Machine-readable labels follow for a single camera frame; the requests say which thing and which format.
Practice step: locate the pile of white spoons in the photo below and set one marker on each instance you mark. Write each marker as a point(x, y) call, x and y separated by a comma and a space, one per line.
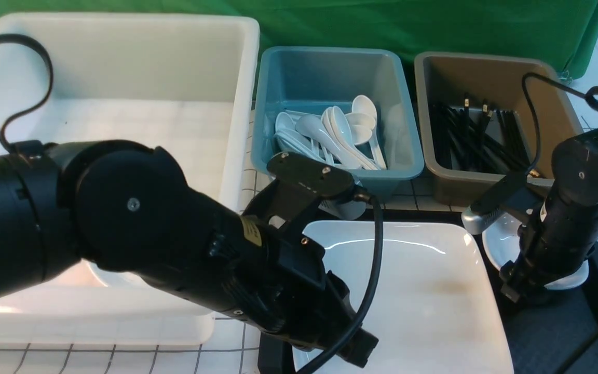
point(344, 140)

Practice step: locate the brown plastic chopstick bin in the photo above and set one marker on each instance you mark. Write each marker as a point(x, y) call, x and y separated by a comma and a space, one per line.
point(450, 78)

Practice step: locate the large white rice plate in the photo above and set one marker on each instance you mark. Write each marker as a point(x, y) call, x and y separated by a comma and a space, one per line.
point(434, 310)

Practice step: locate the green backdrop cloth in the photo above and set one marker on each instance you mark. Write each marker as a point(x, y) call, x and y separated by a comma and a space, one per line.
point(561, 33)

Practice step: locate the large white plastic bin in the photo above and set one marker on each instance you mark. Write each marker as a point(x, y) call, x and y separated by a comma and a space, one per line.
point(182, 82)

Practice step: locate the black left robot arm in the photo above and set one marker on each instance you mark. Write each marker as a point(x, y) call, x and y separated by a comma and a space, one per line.
point(128, 208)

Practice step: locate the blue plastic spoon bin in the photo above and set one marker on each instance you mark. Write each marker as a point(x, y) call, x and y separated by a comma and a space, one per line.
point(312, 79)

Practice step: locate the checkered white tablecloth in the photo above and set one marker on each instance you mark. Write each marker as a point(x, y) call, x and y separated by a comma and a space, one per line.
point(242, 358)

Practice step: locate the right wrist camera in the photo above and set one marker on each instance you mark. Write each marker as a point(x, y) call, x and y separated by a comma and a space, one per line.
point(509, 195)

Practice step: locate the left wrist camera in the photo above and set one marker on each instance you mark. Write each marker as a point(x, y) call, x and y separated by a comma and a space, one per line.
point(300, 187)

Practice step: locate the white small dish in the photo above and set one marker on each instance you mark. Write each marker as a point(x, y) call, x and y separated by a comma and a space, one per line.
point(501, 244)
point(116, 279)

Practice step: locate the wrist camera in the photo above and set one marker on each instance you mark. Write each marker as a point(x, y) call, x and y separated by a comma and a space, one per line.
point(300, 187)
point(509, 195)

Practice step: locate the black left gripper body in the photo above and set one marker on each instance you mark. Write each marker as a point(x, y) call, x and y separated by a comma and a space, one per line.
point(276, 278)

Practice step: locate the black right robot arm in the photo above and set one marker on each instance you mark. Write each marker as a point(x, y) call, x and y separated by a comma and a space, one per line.
point(574, 163)

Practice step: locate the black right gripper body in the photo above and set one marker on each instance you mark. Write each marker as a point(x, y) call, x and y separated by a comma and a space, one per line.
point(555, 243)

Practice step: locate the pile of black chopsticks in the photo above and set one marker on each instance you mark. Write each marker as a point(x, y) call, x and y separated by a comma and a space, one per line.
point(484, 139)

